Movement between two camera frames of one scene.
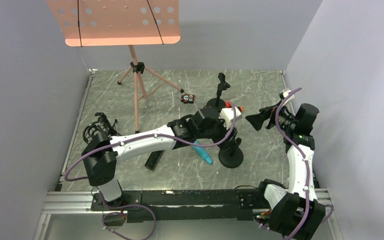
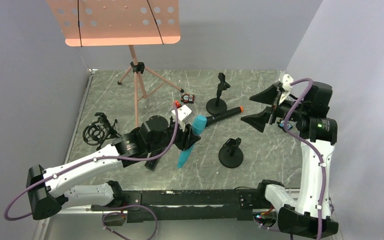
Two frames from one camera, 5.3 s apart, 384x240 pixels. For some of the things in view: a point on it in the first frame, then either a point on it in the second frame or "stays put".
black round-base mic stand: (232, 156) stays put
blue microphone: (202, 152) -> (199, 124)
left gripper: (221, 129) -> (185, 138)
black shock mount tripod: (101, 124) stays put
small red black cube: (187, 98) stays put
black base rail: (183, 205) stays put
